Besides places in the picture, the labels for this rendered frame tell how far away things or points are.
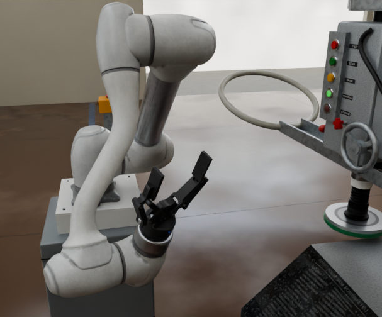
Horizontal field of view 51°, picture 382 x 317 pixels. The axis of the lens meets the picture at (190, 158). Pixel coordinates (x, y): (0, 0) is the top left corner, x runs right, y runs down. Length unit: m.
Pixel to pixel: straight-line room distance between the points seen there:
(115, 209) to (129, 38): 0.71
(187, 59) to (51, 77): 6.44
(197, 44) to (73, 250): 0.60
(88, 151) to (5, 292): 1.43
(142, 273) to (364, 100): 0.81
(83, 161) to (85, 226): 0.59
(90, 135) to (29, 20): 5.99
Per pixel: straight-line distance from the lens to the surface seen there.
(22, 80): 7.54
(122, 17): 1.06
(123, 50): 1.03
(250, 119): 1.76
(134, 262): 0.98
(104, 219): 1.54
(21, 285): 2.75
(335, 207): 1.60
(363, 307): 1.26
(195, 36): 1.09
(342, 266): 1.37
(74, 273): 0.94
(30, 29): 7.42
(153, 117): 1.33
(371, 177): 1.39
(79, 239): 0.95
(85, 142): 1.50
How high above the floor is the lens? 1.58
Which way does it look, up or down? 21 degrees down
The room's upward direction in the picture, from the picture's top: straight up
